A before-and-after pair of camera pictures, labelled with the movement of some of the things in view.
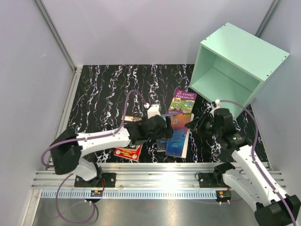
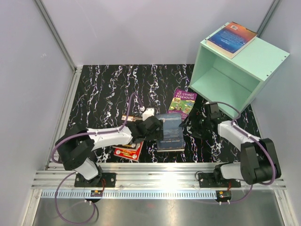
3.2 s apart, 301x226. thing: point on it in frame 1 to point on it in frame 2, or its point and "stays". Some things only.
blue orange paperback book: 177,146 to 230,38
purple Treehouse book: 182,102 stays
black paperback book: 131,118 stays
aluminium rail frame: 143,176 stays
